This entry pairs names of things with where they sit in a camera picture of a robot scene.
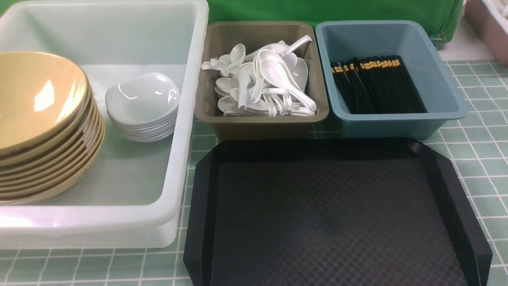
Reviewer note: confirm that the white square sauce dish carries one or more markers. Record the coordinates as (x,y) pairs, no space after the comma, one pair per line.
(143,99)

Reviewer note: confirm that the white ceramic soup spoon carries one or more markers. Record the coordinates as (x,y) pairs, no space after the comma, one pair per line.
(233,59)

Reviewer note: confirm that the yellow noodle bowl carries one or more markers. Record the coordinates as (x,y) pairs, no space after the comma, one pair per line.
(40,92)

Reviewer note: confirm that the pile of white spoons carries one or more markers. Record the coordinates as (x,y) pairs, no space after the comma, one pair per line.
(270,82)

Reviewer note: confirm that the olive brown plastic bin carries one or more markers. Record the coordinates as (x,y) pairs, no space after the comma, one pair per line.
(221,37)

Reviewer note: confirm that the stack of white dishes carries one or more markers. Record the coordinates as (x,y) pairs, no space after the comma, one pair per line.
(152,132)

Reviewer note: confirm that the black plastic serving tray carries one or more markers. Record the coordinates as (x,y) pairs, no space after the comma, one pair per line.
(332,212)

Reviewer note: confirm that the large white plastic bin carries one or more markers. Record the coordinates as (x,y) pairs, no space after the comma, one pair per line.
(130,197)

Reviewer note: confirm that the bundle of black chopsticks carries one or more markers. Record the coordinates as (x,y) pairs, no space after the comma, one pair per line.
(377,85)

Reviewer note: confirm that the blue plastic bin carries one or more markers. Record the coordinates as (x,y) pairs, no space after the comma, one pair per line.
(344,40)

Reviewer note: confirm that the stack of yellow bowls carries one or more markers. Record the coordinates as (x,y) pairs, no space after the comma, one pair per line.
(50,167)

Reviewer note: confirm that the green checked tablecloth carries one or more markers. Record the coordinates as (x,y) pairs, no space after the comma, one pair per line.
(476,144)

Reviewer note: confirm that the green fabric backdrop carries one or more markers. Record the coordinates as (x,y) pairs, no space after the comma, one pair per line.
(437,17)

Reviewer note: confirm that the pink bin corner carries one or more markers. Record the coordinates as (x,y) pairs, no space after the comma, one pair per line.
(489,20)

